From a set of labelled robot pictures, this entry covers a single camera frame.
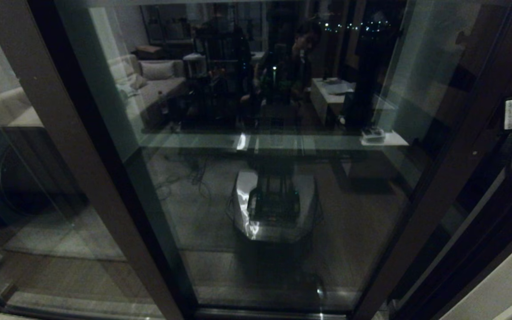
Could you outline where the dark brown door jamb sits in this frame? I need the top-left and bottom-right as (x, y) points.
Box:
(392, 156), (512, 320)

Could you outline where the brown framed sliding glass door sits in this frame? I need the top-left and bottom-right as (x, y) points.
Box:
(54, 0), (512, 320)

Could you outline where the brown framed fixed glass panel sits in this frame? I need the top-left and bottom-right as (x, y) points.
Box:
(0, 0), (196, 320)

